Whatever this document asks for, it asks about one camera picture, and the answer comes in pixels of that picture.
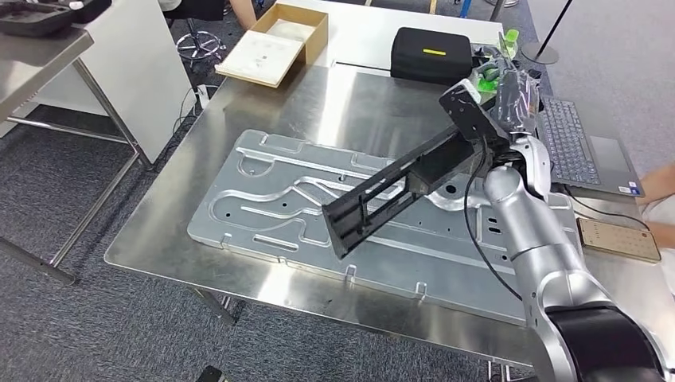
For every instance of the person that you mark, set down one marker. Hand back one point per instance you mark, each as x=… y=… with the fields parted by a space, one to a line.
x=242 y=13

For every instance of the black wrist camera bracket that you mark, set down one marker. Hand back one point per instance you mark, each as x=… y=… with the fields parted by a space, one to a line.
x=501 y=145

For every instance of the green plastic item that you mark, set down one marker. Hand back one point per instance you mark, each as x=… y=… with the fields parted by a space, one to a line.
x=509 y=39

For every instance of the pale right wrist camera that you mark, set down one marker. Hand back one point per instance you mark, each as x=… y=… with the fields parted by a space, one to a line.
x=464 y=111

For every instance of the white cabinet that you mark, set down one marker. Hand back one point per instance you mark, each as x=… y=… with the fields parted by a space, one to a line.
x=142 y=68

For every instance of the tan rectangular device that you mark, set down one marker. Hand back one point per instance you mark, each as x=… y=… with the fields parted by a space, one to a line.
x=617 y=240

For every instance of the white table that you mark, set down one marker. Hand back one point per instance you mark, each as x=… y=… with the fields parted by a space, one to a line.
x=358 y=31

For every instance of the steel table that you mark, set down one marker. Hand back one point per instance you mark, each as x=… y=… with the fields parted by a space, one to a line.
x=42 y=58

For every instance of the grey laptop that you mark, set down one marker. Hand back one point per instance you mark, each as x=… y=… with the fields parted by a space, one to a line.
x=575 y=147

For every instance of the open black foam case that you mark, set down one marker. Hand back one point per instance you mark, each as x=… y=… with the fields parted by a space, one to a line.
x=42 y=16

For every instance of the stamped sheet metal panel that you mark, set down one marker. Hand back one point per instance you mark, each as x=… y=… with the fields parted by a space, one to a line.
x=263 y=211

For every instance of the grey base stanchion post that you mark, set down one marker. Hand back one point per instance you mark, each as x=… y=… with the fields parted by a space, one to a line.
x=540 y=53

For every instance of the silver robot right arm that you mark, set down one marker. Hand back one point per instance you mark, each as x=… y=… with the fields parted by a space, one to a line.
x=538 y=237

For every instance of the white power strip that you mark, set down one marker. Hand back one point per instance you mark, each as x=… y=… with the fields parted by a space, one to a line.
x=203 y=96

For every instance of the black plastic plate bracket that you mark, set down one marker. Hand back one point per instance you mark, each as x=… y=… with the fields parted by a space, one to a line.
x=369 y=211

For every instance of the chrome stool base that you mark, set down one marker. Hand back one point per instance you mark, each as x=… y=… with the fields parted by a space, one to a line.
x=200 y=45

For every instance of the black case with yellow label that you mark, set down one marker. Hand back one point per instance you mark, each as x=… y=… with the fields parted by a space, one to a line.
x=427 y=63

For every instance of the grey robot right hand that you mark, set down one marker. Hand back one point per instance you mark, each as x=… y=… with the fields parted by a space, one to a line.
x=519 y=105

